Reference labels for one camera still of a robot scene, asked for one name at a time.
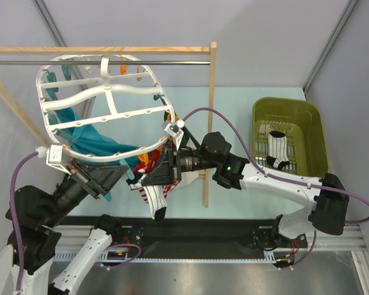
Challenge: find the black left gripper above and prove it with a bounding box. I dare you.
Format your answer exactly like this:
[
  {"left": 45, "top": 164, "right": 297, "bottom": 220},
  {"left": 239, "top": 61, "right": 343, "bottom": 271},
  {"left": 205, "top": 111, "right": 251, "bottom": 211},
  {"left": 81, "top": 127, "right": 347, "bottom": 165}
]
[{"left": 44, "top": 155, "right": 130, "bottom": 225}]

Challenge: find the orange clothes peg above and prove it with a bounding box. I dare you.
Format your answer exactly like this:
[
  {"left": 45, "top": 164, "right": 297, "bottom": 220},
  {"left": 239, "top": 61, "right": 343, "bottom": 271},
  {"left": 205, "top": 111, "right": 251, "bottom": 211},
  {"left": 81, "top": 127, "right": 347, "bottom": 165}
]
[
  {"left": 138, "top": 152, "right": 151, "bottom": 167},
  {"left": 120, "top": 55, "right": 129, "bottom": 75}
]

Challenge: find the teal clothes peg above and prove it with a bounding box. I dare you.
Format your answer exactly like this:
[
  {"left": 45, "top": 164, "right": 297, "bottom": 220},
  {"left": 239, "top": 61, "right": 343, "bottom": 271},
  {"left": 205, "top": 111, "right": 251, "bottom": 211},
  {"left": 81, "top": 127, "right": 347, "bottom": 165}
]
[{"left": 119, "top": 159, "right": 135, "bottom": 180}]

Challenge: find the green and white garment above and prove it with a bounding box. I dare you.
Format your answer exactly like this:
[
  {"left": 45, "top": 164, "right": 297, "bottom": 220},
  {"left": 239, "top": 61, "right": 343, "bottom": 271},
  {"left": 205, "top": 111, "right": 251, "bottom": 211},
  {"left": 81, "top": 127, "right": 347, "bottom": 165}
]
[{"left": 176, "top": 127, "right": 206, "bottom": 188}]

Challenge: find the white pinstriped black-toe sock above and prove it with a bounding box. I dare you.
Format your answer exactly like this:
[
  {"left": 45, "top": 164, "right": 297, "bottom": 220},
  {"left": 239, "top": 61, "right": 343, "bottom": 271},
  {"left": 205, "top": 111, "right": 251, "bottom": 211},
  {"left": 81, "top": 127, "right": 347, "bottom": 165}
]
[
  {"left": 126, "top": 179, "right": 167, "bottom": 221},
  {"left": 266, "top": 131, "right": 290, "bottom": 171}
]

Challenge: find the red white striped sock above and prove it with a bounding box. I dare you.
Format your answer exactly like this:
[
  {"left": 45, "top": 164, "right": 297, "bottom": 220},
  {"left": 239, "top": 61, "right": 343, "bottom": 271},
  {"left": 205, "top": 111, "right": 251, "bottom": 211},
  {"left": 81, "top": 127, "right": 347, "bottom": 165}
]
[{"left": 133, "top": 163, "right": 177, "bottom": 199}]

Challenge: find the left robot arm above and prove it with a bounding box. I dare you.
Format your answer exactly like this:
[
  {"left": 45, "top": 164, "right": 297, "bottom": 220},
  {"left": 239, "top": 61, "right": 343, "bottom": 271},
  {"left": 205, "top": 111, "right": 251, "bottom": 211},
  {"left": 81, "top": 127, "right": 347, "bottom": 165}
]
[{"left": 0, "top": 160, "right": 129, "bottom": 294}]

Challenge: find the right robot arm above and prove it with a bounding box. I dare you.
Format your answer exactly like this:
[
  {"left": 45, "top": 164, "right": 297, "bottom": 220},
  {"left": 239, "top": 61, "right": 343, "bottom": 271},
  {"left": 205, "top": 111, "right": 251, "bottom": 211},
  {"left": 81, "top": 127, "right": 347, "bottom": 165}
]
[{"left": 140, "top": 132, "right": 349, "bottom": 246}]

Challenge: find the white plastic clip hanger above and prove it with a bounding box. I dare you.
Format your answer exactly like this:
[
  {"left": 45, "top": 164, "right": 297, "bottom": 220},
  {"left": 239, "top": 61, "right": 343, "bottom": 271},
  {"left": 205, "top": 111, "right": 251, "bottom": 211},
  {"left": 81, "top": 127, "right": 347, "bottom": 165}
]
[{"left": 36, "top": 65, "right": 170, "bottom": 165}]

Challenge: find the teal blue garment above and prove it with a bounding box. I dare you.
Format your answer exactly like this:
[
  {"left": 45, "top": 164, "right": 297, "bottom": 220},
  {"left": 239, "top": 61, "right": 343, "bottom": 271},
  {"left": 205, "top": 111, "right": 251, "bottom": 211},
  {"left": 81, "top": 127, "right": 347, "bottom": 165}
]
[{"left": 49, "top": 108, "right": 137, "bottom": 156}]

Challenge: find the metal hanging rod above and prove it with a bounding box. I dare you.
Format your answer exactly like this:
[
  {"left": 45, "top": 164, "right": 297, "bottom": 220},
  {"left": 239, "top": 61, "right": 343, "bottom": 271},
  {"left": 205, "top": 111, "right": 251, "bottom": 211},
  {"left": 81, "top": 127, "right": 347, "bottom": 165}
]
[{"left": 0, "top": 60, "right": 211, "bottom": 66}]

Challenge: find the olive green plastic basket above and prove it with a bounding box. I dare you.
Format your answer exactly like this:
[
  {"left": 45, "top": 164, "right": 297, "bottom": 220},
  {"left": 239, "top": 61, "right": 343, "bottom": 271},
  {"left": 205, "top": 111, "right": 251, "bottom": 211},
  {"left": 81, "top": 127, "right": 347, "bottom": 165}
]
[{"left": 252, "top": 97, "right": 330, "bottom": 178}]

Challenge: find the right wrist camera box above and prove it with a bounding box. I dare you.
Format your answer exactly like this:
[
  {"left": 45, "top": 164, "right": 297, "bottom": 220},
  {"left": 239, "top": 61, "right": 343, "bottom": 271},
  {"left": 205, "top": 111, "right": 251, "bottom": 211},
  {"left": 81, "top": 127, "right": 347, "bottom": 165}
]
[{"left": 162, "top": 119, "right": 185, "bottom": 150}]

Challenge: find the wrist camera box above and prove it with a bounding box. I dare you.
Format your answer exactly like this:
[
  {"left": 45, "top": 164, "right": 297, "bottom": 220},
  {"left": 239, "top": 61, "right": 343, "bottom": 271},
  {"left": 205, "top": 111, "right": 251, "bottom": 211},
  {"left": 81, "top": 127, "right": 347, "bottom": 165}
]
[
  {"left": 162, "top": 119, "right": 185, "bottom": 150},
  {"left": 35, "top": 144, "right": 70, "bottom": 175}
]

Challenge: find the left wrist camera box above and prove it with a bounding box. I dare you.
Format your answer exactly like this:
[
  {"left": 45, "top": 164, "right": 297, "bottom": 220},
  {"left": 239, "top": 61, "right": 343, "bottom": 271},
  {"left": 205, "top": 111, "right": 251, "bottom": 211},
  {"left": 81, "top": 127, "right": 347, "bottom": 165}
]
[{"left": 35, "top": 144, "right": 70, "bottom": 175}]

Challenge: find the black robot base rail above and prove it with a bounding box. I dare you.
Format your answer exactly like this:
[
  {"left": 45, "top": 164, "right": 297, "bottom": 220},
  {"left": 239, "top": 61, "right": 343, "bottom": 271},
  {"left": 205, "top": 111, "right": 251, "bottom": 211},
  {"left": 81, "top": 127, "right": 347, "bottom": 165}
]
[{"left": 120, "top": 217, "right": 299, "bottom": 259}]

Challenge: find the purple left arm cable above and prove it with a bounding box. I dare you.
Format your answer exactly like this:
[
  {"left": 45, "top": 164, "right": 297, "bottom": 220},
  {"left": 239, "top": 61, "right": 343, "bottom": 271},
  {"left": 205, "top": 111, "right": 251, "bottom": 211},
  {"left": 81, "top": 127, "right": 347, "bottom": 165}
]
[{"left": 9, "top": 152, "right": 39, "bottom": 295}]

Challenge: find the wooden clothes rack frame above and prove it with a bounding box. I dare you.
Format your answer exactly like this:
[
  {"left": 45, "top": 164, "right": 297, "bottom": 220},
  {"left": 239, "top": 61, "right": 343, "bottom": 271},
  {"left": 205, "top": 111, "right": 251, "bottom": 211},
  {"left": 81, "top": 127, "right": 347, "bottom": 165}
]
[{"left": 0, "top": 42, "right": 218, "bottom": 208}]

